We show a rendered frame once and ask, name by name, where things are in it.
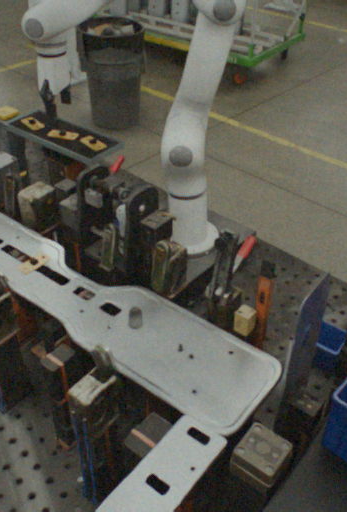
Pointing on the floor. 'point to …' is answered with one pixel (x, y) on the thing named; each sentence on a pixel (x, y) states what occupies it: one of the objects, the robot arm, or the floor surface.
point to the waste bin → (112, 68)
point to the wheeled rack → (255, 49)
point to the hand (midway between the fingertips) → (59, 107)
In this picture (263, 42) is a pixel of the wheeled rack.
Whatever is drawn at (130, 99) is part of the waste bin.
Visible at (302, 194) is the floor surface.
